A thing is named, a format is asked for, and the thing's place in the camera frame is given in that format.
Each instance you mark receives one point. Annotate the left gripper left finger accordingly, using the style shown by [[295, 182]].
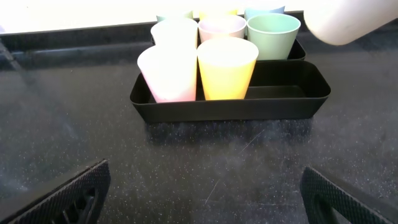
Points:
[[62, 199]]

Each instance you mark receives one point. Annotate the green cup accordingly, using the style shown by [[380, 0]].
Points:
[[174, 15], [273, 37]]

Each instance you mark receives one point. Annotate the blue cup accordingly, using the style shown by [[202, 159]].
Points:
[[264, 11]]

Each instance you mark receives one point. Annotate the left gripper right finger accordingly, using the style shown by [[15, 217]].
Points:
[[335, 202]]

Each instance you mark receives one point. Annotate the pink cup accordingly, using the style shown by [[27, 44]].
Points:
[[169, 74]]

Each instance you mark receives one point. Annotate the yellow cup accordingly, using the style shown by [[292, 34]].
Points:
[[217, 13], [227, 71]]

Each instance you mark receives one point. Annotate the white cup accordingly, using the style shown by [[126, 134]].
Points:
[[345, 18], [174, 31]]

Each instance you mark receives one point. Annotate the grey cup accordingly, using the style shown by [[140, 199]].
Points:
[[222, 28]]

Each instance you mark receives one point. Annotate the black tray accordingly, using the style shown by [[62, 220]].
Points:
[[233, 110]]

